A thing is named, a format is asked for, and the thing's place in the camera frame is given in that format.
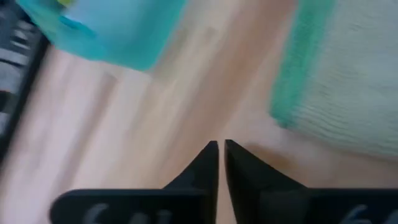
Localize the black perforated panel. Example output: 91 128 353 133
0 2 43 131

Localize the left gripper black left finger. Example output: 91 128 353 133
49 139 220 224

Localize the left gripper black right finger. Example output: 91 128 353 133
224 139 398 224

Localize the pale green microfiber towel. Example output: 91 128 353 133
269 0 398 160

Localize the black keyboard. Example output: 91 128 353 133
0 35 51 164

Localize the teal translucent plastic bin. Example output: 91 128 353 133
15 0 188 73

